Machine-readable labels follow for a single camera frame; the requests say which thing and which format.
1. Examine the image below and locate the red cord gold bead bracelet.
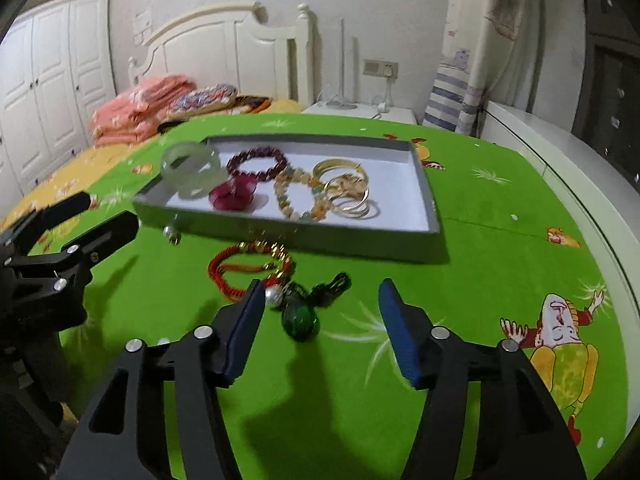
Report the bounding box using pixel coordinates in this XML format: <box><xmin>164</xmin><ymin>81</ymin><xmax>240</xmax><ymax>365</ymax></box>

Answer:
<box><xmin>207</xmin><ymin>239</ymin><xmax>296</xmax><ymax>304</ymax></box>

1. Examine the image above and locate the pale green jade bangle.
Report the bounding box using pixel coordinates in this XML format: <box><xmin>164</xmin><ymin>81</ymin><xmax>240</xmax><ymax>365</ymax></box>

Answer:
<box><xmin>160</xmin><ymin>142</ymin><xmax>229</xmax><ymax>198</ymax></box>

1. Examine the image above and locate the red rose flower brooch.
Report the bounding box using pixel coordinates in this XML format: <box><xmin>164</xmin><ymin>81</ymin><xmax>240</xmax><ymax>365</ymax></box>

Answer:
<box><xmin>208</xmin><ymin>174</ymin><xmax>257</xmax><ymax>211</ymax></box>

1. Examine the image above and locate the dark red bead bracelet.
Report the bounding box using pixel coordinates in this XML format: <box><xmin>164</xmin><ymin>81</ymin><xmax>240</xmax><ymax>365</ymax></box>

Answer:
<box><xmin>226</xmin><ymin>145</ymin><xmax>290</xmax><ymax>183</ymax></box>

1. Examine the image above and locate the green pendant black cord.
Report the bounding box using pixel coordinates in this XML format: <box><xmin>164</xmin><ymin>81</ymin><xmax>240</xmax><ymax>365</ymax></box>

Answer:
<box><xmin>280</xmin><ymin>271</ymin><xmax>353</xmax><ymax>344</ymax></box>

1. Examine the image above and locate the pastel stone bead bracelet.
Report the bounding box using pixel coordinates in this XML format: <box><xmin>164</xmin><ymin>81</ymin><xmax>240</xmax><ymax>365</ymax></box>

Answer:
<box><xmin>272</xmin><ymin>167</ymin><xmax>334</xmax><ymax>222</ymax></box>

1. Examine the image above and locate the thin gold rings bracelet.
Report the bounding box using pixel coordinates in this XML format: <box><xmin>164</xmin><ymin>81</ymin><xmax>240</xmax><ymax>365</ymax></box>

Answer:
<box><xmin>322</xmin><ymin>172</ymin><xmax>381</xmax><ymax>220</ymax></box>

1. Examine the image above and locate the large gold bangle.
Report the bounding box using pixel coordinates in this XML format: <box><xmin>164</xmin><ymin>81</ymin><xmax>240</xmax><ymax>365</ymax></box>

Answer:
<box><xmin>311</xmin><ymin>158</ymin><xmax>369</xmax><ymax>183</ymax></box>

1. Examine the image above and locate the small white pearl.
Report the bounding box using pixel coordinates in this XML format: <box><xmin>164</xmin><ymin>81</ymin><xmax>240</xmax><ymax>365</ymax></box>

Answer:
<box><xmin>163</xmin><ymin>226</ymin><xmax>181</xmax><ymax>246</ymax></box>

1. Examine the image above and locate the folded pink blanket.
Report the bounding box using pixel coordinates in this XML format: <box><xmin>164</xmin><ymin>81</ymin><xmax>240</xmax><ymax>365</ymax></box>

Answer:
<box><xmin>89</xmin><ymin>75</ymin><xmax>195</xmax><ymax>146</ymax></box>

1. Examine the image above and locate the white wardrobe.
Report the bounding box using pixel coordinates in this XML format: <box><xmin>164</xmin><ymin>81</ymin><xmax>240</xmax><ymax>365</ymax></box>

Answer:
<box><xmin>1</xmin><ymin>0</ymin><xmax>115</xmax><ymax>216</ymax></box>

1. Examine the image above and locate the green cartoon tablecloth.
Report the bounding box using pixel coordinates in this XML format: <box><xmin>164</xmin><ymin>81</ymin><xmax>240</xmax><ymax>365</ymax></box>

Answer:
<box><xmin>34</xmin><ymin>114</ymin><xmax>628</xmax><ymax>479</ymax></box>

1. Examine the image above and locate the patterned pillow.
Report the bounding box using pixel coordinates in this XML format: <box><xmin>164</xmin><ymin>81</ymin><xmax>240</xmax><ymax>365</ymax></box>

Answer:
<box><xmin>167</xmin><ymin>84</ymin><xmax>239</xmax><ymax>115</ymax></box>

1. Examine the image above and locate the orange black folded cloth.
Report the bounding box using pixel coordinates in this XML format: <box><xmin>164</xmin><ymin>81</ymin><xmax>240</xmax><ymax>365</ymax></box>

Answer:
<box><xmin>156</xmin><ymin>94</ymin><xmax>274</xmax><ymax>134</ymax></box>

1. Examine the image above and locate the white bed headboard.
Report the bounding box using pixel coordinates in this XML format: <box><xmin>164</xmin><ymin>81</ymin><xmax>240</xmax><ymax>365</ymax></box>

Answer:
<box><xmin>128</xmin><ymin>1</ymin><xmax>314</xmax><ymax>108</ymax></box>

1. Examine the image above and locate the grey shallow tray box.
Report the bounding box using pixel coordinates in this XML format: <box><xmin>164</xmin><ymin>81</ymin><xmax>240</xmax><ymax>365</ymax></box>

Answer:
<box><xmin>132</xmin><ymin>133</ymin><xmax>449</xmax><ymax>264</ymax></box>

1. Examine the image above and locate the white desk lamp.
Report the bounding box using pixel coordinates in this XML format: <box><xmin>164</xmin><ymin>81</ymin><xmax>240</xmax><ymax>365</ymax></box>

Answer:
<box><xmin>326</xmin><ymin>18</ymin><xmax>357</xmax><ymax>110</ymax></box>

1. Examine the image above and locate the white nightstand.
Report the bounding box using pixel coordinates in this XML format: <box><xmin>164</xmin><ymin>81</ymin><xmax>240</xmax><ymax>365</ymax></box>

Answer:
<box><xmin>303</xmin><ymin>102</ymin><xmax>418</xmax><ymax>126</ymax></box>

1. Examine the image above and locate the striped boat curtain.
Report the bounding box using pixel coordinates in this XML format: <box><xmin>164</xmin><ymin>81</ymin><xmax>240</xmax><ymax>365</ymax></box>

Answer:
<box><xmin>423</xmin><ymin>0</ymin><xmax>526</xmax><ymax>136</ymax></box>

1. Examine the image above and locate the white charger with cable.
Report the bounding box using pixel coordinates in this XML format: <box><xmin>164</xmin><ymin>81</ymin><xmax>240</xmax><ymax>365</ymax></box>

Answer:
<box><xmin>371</xmin><ymin>66</ymin><xmax>395</xmax><ymax>119</ymax></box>

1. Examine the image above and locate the grey wall socket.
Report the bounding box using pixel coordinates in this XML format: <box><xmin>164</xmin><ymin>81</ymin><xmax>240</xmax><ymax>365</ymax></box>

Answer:
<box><xmin>363</xmin><ymin>60</ymin><xmax>398</xmax><ymax>79</ymax></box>

